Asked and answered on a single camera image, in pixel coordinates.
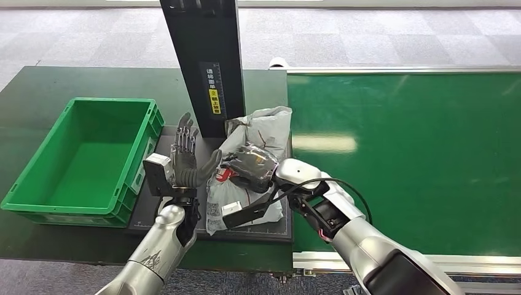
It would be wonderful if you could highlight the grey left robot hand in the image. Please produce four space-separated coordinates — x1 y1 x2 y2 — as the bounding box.
168 112 223 189

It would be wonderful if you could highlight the green conveyor belt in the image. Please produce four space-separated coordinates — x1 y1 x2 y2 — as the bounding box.
286 72 521 258

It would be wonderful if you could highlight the green plastic crate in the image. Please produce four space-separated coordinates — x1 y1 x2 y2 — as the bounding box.
0 96 166 229

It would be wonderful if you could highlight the dark green table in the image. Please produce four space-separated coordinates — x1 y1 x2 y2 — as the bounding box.
0 66 295 274

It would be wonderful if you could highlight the black scanner column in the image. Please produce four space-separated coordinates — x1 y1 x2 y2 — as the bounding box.
159 0 246 140

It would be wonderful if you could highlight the black and yellow column sticker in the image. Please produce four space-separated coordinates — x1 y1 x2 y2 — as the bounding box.
199 61 227 121

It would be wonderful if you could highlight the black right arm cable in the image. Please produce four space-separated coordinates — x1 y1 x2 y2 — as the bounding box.
264 177 374 226

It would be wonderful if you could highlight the black scanner base plate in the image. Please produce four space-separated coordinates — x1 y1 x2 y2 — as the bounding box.
128 125 294 244

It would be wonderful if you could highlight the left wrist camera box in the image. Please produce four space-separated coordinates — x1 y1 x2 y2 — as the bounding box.
142 152 176 197

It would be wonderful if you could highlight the grey plastic mailer package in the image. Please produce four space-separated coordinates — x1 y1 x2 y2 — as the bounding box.
205 106 294 237

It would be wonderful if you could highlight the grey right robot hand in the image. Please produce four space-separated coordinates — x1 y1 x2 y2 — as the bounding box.
221 142 281 195

